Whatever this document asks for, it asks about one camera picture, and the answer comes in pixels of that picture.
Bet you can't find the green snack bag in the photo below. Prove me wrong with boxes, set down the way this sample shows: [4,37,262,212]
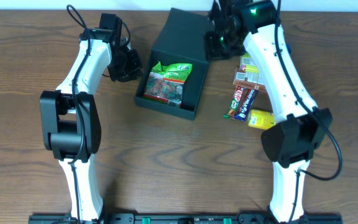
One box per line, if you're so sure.
[143,61,193,108]

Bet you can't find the black cardboard box with lid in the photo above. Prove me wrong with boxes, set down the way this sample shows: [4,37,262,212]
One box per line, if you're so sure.
[134,8,213,120]

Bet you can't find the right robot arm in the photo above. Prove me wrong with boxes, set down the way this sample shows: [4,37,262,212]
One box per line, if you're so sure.
[204,1,333,223]

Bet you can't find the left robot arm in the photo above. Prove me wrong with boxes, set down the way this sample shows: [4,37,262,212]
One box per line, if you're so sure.
[29,5,142,223]

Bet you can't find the blue Oreo pack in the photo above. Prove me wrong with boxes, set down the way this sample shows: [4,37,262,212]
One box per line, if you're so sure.
[286,44,291,54]

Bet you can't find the yellow green snack box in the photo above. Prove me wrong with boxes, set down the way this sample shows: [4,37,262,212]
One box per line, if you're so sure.
[239,52,259,73]

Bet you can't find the red KitKat bar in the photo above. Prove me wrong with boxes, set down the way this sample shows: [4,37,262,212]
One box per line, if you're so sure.
[223,86,244,119]

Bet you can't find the brown chocolate box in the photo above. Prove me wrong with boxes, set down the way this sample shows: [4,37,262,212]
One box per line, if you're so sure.
[233,67,267,93]

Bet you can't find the blue Dairy Milk bar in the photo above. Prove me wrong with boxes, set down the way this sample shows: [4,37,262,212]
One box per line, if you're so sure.
[234,89,259,122]

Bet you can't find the yellow plastic bottle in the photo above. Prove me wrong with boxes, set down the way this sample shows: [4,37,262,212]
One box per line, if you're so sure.
[247,109,276,130]

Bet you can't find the left black cable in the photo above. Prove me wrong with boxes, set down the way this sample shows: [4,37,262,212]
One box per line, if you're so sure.
[66,4,133,223]

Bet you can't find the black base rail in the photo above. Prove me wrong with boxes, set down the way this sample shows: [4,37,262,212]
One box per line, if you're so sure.
[28,213,343,224]

